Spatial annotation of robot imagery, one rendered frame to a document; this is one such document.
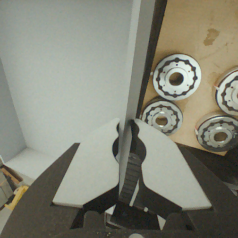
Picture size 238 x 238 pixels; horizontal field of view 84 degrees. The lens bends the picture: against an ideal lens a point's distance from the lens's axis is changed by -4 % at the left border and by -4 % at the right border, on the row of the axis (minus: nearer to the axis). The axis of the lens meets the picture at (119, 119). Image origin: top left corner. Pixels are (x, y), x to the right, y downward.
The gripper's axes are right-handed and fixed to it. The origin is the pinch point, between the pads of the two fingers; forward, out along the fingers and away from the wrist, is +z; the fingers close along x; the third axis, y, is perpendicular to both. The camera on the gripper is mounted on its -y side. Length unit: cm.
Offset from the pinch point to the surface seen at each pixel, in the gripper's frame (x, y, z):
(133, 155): 3.1, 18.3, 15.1
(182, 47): 12.7, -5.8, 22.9
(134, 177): 5.7, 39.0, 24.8
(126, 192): 3, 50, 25
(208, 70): 18.8, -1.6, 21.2
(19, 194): -203, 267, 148
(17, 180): -208, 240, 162
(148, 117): 7.0, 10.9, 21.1
